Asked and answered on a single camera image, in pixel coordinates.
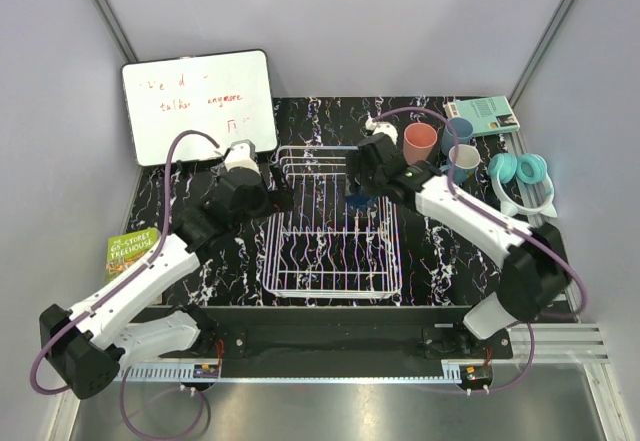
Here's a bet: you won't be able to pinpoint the dark blue ribbed mug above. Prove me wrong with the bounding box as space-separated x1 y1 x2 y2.
345 193 378 212

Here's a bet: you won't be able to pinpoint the pink plastic cup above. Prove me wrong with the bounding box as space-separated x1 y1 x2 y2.
403 122 438 165

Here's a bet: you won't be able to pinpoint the blue mug with handle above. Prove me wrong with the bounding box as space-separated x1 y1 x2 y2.
440 144 481 185

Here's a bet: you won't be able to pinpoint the light blue plastic cup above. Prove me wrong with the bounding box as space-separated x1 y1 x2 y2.
440 117 473 156

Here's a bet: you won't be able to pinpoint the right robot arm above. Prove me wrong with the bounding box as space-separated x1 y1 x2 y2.
346 133 571 358

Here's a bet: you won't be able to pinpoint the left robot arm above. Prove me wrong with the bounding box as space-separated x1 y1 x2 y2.
39 164 294 400

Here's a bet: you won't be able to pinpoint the black marbled table mat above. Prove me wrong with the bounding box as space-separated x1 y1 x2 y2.
98 95 569 308

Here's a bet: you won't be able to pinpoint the white whiteboard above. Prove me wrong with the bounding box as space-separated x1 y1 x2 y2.
121 49 278 167

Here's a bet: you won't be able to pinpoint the teal paperback book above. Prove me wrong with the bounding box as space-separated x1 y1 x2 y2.
443 95 520 137

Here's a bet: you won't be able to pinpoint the teal cat-ear headphones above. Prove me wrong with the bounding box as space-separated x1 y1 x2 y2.
488 153 557 218

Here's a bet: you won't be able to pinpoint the green Treehouse book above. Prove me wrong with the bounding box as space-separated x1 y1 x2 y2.
106 227 160 283

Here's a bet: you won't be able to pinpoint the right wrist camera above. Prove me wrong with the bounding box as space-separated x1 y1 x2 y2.
365 119 398 146

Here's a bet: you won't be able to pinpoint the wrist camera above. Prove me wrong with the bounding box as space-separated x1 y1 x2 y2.
223 140 259 173
365 119 398 146

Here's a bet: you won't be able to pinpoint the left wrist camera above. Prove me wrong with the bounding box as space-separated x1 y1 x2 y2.
223 140 259 173

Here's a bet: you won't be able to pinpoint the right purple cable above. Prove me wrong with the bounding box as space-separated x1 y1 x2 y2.
372 107 589 392

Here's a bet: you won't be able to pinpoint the purple cable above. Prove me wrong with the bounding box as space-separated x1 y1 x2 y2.
372 107 589 392
29 129 224 395

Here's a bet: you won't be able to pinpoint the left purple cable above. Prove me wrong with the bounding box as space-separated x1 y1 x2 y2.
29 129 224 395

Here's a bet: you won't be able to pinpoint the white wire dish rack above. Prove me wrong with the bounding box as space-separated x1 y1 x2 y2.
262 146 402 300

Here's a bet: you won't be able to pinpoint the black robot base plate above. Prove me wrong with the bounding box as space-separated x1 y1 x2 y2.
127 304 516 380

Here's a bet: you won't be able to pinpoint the white cable duct strip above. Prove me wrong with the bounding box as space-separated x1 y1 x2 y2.
127 362 221 383

